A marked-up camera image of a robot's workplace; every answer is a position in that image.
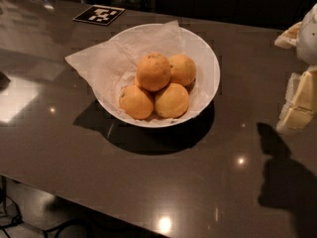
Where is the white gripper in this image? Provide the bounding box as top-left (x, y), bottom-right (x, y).
top-left (274, 3), bottom-right (317, 134)

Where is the orange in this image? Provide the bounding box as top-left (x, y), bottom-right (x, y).
top-left (169, 54), bottom-right (197, 86)
top-left (155, 83), bottom-right (189, 118)
top-left (119, 85), bottom-right (154, 120)
top-left (136, 53), bottom-right (171, 92)

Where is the white bowl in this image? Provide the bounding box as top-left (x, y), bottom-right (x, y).
top-left (91, 23), bottom-right (221, 129)

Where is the black white fiducial marker card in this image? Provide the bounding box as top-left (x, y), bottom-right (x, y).
top-left (73, 5), bottom-right (125, 26)

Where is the black floor cable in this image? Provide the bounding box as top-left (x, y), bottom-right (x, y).
top-left (0, 176), bottom-right (93, 238)

